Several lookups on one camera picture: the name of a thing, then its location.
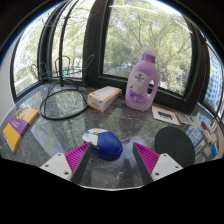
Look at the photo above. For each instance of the black window frame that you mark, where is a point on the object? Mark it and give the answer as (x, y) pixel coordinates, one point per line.
(96, 50)

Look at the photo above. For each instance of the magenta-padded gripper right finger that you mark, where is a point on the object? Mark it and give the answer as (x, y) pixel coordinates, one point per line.
(148, 158)

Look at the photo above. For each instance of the blue and white computer mouse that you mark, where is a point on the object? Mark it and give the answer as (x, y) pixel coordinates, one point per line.
(106, 145)

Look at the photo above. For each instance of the white and orange carton box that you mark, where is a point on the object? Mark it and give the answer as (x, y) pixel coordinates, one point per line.
(104, 97)

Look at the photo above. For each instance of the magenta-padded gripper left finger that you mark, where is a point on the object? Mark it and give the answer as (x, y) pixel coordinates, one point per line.
(77, 157)

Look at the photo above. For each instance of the purple detergent bottle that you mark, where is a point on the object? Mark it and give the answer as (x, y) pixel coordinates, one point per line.
(141, 83)

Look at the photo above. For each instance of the small white and blue box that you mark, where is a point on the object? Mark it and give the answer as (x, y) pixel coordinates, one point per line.
(210, 137)

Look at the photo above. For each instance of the pale printed leaflet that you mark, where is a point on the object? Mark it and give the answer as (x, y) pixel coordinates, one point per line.
(185, 118)

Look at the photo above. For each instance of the black round mouse pad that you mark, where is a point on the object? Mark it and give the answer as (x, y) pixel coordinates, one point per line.
(175, 145)

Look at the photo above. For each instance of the brown-bordered white card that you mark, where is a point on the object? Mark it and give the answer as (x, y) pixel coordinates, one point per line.
(165, 115)

